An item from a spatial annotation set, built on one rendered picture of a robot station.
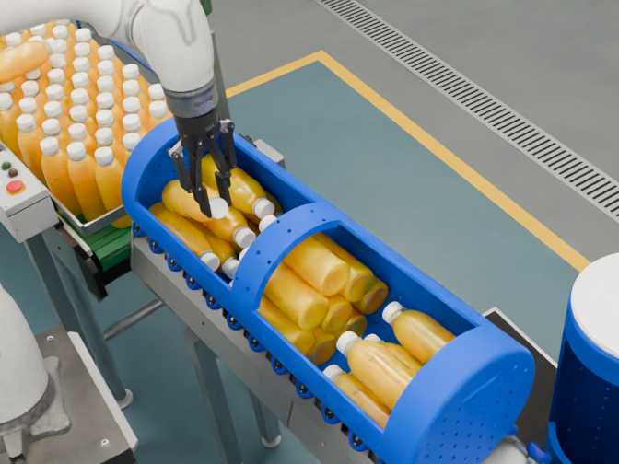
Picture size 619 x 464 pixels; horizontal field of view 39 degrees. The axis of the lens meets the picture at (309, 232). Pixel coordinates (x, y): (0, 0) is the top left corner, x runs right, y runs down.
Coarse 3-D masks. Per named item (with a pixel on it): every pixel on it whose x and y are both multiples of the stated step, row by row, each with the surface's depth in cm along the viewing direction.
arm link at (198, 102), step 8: (200, 88) 145; (208, 88) 146; (168, 96) 147; (176, 96) 145; (184, 96) 145; (192, 96) 145; (200, 96) 146; (208, 96) 147; (216, 96) 150; (168, 104) 149; (176, 104) 147; (184, 104) 146; (192, 104) 146; (200, 104) 147; (208, 104) 148; (176, 112) 148; (184, 112) 148; (192, 112) 147; (200, 112) 148
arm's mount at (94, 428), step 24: (48, 336) 169; (72, 360) 163; (72, 384) 159; (72, 408) 154; (96, 408) 154; (72, 432) 150; (96, 432) 150; (120, 432) 149; (0, 456) 148; (48, 456) 147; (72, 456) 146; (96, 456) 146; (120, 456) 146
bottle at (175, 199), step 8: (168, 184) 181; (176, 184) 179; (168, 192) 179; (176, 192) 176; (184, 192) 173; (192, 192) 171; (208, 192) 169; (216, 192) 171; (168, 200) 179; (176, 200) 175; (184, 200) 172; (192, 200) 170; (168, 208) 181; (176, 208) 176; (184, 208) 172; (192, 208) 170; (192, 216) 171; (200, 216) 170
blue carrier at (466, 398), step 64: (128, 192) 181; (192, 256) 167; (256, 256) 155; (384, 256) 151; (256, 320) 155; (384, 320) 169; (448, 320) 158; (320, 384) 145; (448, 384) 129; (512, 384) 140; (384, 448) 136; (448, 448) 137
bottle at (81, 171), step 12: (84, 156) 200; (72, 168) 201; (84, 168) 201; (72, 180) 203; (84, 180) 202; (84, 192) 204; (96, 192) 205; (84, 204) 207; (96, 204) 207; (84, 216) 211; (96, 216) 210
